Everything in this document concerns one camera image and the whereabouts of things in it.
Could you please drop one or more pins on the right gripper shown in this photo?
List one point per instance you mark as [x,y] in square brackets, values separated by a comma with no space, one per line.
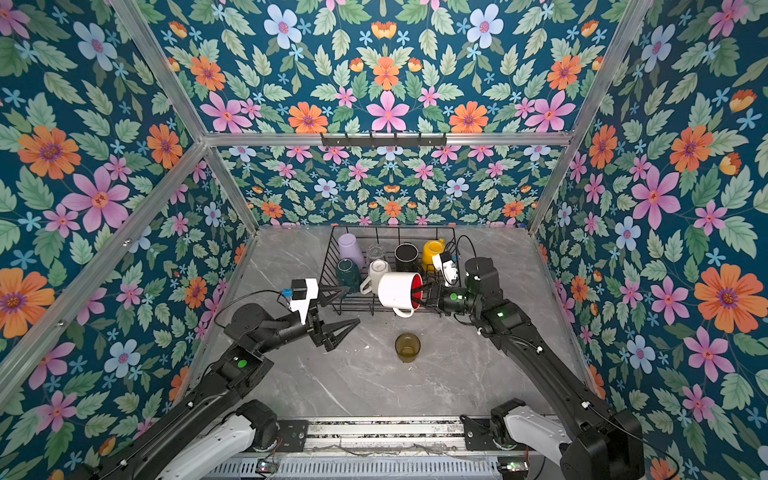
[428,287]

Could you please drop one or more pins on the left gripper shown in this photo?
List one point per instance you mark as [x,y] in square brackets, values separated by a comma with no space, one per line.
[316,329]

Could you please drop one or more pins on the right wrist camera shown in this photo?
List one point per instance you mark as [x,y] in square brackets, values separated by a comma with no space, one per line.
[447,267]

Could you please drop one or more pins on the black hook rail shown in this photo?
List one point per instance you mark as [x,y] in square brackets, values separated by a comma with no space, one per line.
[371,140]

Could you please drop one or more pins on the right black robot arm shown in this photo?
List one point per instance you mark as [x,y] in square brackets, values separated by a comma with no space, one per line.
[588,439]

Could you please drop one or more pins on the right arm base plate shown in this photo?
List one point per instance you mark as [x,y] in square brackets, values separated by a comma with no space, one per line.
[478,435]

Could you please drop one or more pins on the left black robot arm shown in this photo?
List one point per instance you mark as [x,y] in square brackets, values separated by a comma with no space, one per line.
[215,420]

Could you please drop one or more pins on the black mug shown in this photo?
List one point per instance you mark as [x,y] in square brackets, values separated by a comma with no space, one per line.
[407,258]

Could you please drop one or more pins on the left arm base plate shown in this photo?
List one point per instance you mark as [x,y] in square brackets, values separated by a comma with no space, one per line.
[289,436]

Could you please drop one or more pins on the cream mug green outside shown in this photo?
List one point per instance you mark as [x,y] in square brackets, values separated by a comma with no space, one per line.
[348,275]

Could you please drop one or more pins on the lilac plastic cup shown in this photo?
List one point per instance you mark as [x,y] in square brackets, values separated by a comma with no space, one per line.
[349,248]

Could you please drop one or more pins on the yellow mug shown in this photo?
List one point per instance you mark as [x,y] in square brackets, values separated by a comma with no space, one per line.
[431,249]

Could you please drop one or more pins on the cream white mug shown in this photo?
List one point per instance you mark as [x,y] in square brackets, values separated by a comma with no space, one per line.
[376,270]

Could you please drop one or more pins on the white ventilation grille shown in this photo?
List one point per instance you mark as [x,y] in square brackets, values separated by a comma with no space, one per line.
[360,468]

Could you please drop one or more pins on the clear glass cup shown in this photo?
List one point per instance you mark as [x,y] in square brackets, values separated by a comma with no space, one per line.
[376,252]

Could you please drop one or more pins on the black wire dish rack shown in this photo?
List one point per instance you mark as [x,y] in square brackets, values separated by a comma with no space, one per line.
[389,238]

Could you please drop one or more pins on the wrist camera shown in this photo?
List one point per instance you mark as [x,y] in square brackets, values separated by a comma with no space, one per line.
[301,295]
[447,267]

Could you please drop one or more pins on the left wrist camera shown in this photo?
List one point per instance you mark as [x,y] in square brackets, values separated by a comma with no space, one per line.
[301,295]

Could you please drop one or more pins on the red mug white outside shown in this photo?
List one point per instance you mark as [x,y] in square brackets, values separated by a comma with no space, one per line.
[394,293]

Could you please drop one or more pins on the olive green glass cup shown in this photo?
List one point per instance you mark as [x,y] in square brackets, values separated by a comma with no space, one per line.
[407,347]

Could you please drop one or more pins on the aluminium mounting rail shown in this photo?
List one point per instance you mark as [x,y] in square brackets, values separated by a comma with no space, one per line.
[393,436]

